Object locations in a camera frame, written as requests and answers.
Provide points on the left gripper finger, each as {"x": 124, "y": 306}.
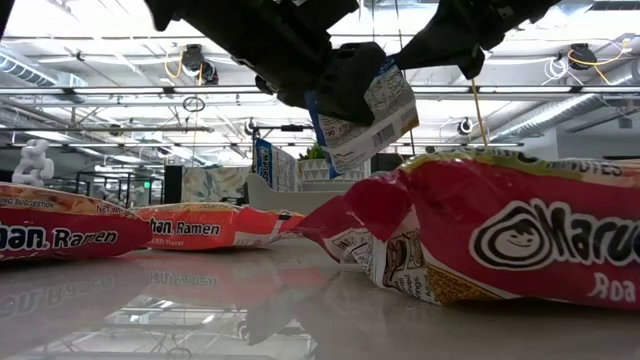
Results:
{"x": 350, "y": 85}

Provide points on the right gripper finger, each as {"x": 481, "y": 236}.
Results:
{"x": 440, "y": 47}

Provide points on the blue ramen packet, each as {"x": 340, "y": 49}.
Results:
{"x": 387, "y": 115}
{"x": 265, "y": 165}

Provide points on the red roast beef ramen packet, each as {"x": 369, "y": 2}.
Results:
{"x": 475, "y": 200}
{"x": 75, "y": 235}

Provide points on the orange chicken ramen packet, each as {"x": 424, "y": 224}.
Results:
{"x": 215, "y": 227}

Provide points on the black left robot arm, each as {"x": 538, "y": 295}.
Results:
{"x": 3, "y": 12}

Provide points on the black monitor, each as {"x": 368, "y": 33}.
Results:
{"x": 387, "y": 162}

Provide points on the green plant in white pot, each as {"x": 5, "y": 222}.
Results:
{"x": 312, "y": 170}

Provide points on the light grey plastic bin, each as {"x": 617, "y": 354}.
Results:
{"x": 280, "y": 200}

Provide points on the floral patterned panel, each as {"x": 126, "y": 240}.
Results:
{"x": 212, "y": 182}

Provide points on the tall black box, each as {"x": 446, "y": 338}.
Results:
{"x": 173, "y": 185}

